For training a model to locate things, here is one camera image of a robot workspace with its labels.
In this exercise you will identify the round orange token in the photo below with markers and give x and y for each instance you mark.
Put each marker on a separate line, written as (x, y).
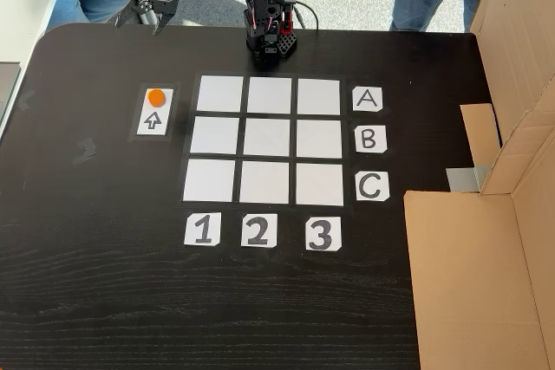
(156, 98)

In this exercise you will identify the white nine-square paper grid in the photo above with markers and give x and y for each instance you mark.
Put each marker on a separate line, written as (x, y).
(264, 138)

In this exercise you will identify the white arrow paper sheet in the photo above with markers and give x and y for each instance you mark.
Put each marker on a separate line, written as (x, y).
(154, 123)

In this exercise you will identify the white side table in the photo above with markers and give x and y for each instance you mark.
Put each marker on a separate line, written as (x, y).
(26, 6)

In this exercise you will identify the grey laptop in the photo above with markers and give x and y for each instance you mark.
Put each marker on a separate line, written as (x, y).
(8, 92)

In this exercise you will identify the paper sheet number 1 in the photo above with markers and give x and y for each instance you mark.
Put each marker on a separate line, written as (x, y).
(202, 230)

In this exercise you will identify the paper sheet letter A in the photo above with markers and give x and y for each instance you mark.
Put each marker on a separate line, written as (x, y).
(367, 99)

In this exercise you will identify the paper sheet number 2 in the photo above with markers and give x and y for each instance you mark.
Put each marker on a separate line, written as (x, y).
(259, 231)

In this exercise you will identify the paper sheet letter B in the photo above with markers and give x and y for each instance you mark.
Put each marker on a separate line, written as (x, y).
(370, 139)

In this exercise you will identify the paper sheet number 3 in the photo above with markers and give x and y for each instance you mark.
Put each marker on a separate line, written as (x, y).
(323, 234)

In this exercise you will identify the paper sheet letter C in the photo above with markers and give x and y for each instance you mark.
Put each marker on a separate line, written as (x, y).
(372, 186)

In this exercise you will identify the brown cardboard screen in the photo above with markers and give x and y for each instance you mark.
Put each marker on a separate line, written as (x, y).
(477, 279)

